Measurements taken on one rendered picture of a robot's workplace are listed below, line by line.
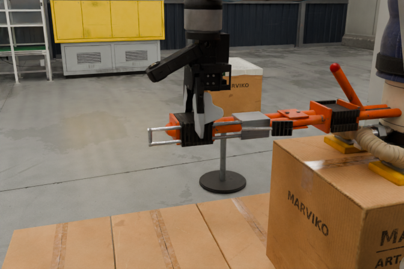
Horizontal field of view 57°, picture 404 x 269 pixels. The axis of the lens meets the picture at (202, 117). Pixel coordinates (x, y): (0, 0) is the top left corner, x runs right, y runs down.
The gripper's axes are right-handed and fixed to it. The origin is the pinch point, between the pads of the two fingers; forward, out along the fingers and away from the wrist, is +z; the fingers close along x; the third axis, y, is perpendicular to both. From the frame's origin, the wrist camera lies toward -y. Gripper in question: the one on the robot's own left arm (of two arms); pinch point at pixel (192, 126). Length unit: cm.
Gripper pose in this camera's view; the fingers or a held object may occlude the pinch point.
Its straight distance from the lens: 80.1
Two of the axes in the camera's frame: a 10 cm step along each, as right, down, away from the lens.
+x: -2.8, -2.9, 9.1
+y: 9.6, -0.7, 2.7
